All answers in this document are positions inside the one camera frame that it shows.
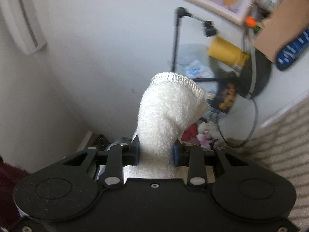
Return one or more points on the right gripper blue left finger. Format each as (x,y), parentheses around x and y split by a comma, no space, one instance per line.
(124,152)

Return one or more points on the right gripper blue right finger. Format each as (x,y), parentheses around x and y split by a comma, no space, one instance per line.
(192,157)

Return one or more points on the stainless steel thermos container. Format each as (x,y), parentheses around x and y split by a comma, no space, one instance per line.
(155,164)

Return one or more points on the white towel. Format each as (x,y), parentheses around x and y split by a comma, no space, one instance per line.
(170,104)

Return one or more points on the blonde doll figurine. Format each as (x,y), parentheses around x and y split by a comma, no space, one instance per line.
(207,133)

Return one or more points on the snack packet dark blue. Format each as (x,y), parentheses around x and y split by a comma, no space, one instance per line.
(225,97)

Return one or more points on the wet wipes plastic pack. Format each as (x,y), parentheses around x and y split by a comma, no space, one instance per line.
(193,61)

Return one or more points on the striped beige table towel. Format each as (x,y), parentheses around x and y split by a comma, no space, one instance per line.
(282,147)

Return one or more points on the yellow cylindrical canister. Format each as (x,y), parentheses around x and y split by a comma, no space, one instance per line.
(227,53)

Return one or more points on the blue dotted power strip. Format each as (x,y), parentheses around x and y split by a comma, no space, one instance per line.
(291,51)

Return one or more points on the orange cap green bottle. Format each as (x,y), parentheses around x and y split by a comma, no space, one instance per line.
(252,24)

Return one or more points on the long cardboard box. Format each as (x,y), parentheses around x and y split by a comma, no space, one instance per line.
(286,21)

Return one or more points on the white wall air conditioner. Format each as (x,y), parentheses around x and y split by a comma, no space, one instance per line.
(23,25)

